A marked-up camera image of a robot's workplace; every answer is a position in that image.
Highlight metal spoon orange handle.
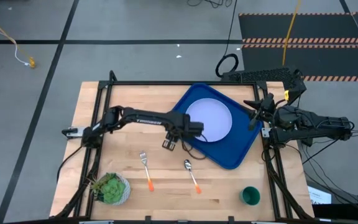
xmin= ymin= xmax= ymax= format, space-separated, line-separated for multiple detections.
xmin=183 ymin=159 xmax=202 ymax=195

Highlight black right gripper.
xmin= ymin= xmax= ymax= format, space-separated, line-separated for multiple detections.
xmin=243 ymin=92 xmax=276 ymax=131

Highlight yellow hanging cable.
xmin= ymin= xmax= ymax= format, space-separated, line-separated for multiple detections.
xmin=282 ymin=0 xmax=303 ymax=67

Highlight metal fork orange handle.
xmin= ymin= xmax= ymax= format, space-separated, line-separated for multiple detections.
xmin=139 ymin=151 xmax=155 ymax=192

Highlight yellow floor cable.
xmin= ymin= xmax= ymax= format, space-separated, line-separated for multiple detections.
xmin=0 ymin=9 xmax=37 ymax=70

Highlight blue plastic tray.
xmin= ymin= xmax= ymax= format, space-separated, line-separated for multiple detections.
xmin=172 ymin=82 xmax=264 ymax=170

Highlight white paper sign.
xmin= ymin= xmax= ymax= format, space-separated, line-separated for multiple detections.
xmin=307 ymin=185 xmax=333 ymax=206

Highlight black metal table frame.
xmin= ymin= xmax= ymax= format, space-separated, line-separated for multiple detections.
xmin=50 ymin=70 xmax=318 ymax=224

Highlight white floor cable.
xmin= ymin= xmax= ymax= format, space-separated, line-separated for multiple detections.
xmin=0 ymin=0 xmax=30 ymax=67

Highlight black arm base cable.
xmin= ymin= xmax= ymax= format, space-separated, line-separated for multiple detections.
xmin=55 ymin=144 xmax=85 ymax=185

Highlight green plastic cup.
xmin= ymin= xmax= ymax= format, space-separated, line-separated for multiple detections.
xmin=239 ymin=185 xmax=261 ymax=207

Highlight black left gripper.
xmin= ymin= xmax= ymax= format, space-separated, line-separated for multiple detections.
xmin=161 ymin=121 xmax=205 ymax=152

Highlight black cable with coil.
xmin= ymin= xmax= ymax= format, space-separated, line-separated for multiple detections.
xmin=214 ymin=0 xmax=241 ymax=79

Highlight pale lavender round plate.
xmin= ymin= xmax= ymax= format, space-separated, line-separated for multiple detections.
xmin=185 ymin=98 xmax=233 ymax=143

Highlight black tangled floor cables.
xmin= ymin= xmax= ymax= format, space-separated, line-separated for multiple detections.
xmin=186 ymin=0 xmax=233 ymax=9

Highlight black hazard-striped floor mat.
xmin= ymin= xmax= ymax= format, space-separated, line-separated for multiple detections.
xmin=237 ymin=11 xmax=358 ymax=83

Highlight black floor cable bundle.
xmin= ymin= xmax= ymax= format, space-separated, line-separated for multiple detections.
xmin=300 ymin=129 xmax=358 ymax=218

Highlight green succulent in white pot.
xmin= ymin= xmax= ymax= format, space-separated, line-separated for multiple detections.
xmin=87 ymin=172 xmax=132 ymax=207

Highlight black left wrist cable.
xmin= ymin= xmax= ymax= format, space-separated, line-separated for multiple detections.
xmin=181 ymin=133 xmax=210 ymax=161

